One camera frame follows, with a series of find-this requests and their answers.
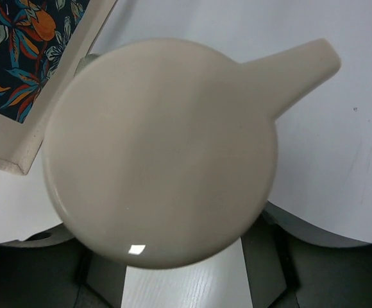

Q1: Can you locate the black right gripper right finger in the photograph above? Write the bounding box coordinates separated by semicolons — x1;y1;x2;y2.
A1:
241;202;372;307

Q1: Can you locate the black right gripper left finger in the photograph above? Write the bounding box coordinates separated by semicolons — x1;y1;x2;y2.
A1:
0;225;126;307

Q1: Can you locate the beige pump bottle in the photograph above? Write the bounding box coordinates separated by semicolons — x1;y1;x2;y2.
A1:
42;38;341;269

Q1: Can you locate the beige canvas tote bag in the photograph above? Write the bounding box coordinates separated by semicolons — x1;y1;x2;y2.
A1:
0;1;115;175

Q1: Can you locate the green bottle lying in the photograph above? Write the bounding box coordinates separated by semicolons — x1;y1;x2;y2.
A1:
74;54;100;75

